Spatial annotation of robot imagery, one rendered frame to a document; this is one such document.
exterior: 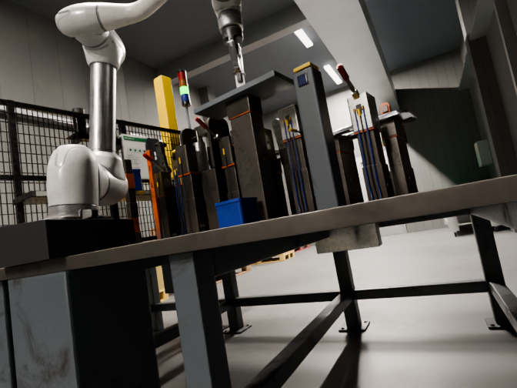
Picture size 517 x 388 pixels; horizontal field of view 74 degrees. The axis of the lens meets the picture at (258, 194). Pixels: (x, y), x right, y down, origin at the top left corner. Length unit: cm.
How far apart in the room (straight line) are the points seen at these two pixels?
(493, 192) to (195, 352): 71
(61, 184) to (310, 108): 84
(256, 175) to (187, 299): 48
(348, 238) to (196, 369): 119
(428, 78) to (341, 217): 930
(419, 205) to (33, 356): 116
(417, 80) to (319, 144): 890
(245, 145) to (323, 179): 32
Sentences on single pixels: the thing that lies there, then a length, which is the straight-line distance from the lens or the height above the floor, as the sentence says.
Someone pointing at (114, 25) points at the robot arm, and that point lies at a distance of 154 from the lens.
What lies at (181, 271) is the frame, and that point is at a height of 61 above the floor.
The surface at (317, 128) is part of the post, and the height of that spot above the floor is 95.
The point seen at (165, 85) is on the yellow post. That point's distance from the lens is 292.
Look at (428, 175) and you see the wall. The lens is 944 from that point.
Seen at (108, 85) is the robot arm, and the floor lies 137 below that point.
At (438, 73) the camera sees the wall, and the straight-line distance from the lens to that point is 992.
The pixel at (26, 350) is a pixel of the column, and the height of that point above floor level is 44.
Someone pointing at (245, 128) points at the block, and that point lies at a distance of 121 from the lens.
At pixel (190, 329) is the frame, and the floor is 47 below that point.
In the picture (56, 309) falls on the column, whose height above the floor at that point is 56.
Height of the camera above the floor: 68
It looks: 6 degrees up
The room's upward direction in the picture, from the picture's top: 10 degrees counter-clockwise
